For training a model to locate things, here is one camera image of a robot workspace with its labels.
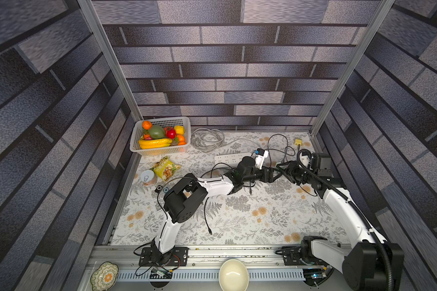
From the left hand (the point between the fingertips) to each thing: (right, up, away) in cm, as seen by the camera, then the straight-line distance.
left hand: (279, 171), depth 80 cm
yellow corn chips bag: (-57, -1, +18) cm, 60 cm away
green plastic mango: (-66, +20, +28) cm, 74 cm away
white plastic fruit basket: (-79, +21, +29) cm, 87 cm away
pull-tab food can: (-64, -5, +12) cm, 66 cm away
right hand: (0, +2, +2) cm, 2 cm away
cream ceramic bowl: (-21, -39, -11) cm, 46 cm away
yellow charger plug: (+23, +14, +34) cm, 44 cm away
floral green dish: (-72, -40, -11) cm, 83 cm away
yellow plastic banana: (-70, +13, +24) cm, 76 cm away
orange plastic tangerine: (-72, +25, +29) cm, 82 cm away
